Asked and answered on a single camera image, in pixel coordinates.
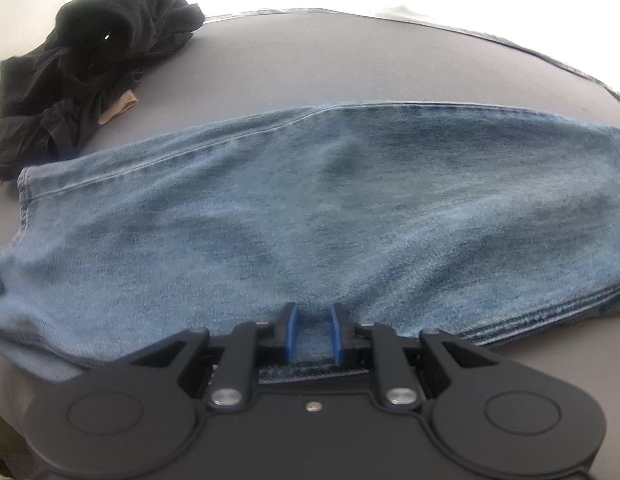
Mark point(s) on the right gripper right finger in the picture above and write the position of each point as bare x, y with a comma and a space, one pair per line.
376, 361

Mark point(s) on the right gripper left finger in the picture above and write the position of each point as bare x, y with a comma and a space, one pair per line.
238, 357

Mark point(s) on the blue denim jeans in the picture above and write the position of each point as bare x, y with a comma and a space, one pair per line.
489, 222

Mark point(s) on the tan paper tag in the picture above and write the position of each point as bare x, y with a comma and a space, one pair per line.
126, 101

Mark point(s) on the black crumpled garment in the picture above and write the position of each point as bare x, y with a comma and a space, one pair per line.
51, 99

